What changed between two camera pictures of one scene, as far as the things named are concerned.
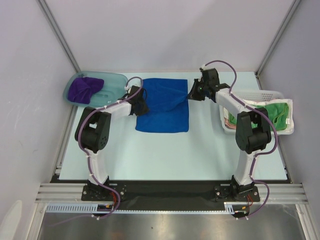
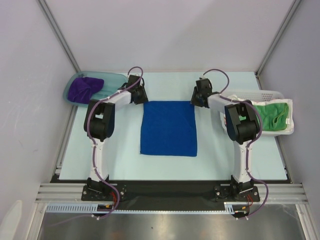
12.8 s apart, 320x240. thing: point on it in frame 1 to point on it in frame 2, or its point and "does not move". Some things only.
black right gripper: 196,90 to 196,99
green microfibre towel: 277,113 does not move
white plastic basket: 255,95 does not move
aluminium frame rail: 293,193 does not move
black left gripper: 144,110 to 144,98
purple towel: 80,89 does not move
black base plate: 171,195 does not move
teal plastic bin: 113,89 does not move
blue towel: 167,99 to 168,128
